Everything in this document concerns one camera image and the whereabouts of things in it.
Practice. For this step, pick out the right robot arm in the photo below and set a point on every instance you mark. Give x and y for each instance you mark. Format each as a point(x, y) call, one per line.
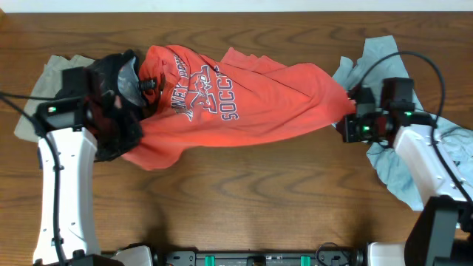
point(447, 205)

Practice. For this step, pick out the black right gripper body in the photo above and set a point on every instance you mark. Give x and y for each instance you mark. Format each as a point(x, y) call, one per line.
point(361, 128)

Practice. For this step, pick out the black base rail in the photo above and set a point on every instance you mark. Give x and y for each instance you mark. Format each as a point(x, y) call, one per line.
point(327, 254)

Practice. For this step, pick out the light blue t-shirt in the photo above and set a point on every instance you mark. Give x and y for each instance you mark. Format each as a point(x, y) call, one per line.
point(424, 161)

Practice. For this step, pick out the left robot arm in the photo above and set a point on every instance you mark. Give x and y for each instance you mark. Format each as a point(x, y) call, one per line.
point(71, 130)

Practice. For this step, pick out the beige folded garment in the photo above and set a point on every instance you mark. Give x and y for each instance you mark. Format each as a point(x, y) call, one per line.
point(47, 86)

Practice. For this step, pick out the black orange patterned shirt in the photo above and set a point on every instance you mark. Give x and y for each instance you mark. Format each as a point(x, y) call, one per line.
point(124, 103)

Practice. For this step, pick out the red soccer t-shirt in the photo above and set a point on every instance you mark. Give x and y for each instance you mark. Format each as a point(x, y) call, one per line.
point(241, 100)

